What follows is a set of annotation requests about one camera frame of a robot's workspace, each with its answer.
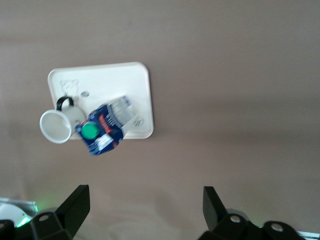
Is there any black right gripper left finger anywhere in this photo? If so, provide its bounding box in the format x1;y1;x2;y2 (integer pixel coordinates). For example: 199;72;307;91
29;184;91;240

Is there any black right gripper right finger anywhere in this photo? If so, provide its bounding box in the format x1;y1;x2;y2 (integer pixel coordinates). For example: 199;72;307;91
197;186;263;240

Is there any white smiley cup black handle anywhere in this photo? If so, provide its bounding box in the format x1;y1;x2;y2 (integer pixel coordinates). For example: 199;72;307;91
39;96;87;145

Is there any blue milk carton green cap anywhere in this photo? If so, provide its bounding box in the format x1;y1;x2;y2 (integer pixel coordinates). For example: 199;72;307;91
74;94;140;156

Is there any cream rabbit print tray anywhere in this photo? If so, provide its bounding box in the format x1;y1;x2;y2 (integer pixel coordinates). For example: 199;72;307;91
47;61;155;141

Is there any brown paper table cover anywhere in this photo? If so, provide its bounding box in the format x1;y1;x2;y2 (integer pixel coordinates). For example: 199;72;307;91
0;0;320;240

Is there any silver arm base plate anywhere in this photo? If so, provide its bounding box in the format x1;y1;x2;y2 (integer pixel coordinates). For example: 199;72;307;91
296;230;320;240
0;197;39;213

